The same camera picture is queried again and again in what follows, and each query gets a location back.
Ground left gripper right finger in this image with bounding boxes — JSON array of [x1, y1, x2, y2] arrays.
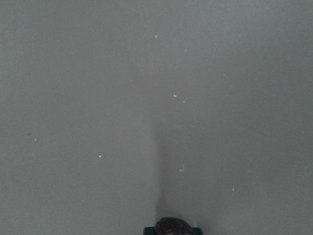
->
[[192, 227, 202, 235]]

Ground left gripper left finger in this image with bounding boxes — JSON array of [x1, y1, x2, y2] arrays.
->
[[143, 227, 155, 235]]

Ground dark cherries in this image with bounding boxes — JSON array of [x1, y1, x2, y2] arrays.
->
[[154, 217, 194, 235]]

